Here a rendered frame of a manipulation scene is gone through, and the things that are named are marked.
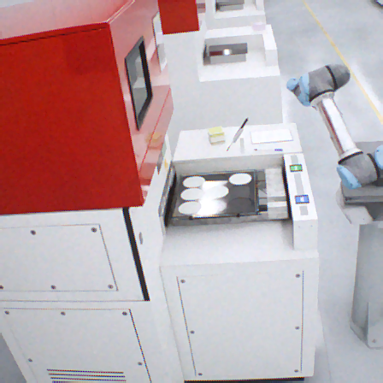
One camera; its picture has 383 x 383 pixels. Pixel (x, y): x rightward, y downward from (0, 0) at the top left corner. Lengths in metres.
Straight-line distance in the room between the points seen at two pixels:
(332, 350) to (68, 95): 1.88
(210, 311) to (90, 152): 0.93
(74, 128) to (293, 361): 1.47
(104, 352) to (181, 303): 0.38
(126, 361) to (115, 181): 0.86
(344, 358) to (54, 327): 1.45
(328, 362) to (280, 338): 0.47
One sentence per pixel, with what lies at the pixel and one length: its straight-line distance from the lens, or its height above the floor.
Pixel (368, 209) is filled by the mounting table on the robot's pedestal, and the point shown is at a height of 0.82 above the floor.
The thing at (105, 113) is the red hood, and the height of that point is 1.55.
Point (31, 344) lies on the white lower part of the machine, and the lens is 2.22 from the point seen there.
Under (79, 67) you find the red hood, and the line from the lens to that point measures 1.44.
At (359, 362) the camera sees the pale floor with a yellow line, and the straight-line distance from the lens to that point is 2.67.
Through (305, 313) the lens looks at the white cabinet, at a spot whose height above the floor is 0.52.
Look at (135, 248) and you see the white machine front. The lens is 1.70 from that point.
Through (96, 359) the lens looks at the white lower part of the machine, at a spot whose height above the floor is 0.48.
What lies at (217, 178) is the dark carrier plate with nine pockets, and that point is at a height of 0.90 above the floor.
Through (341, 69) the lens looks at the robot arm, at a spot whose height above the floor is 1.38.
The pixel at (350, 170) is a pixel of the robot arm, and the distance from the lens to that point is 2.06.
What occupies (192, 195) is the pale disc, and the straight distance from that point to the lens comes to 2.24.
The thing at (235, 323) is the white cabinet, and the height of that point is 0.48.
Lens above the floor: 2.05
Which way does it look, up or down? 31 degrees down
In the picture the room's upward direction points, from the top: 8 degrees counter-clockwise
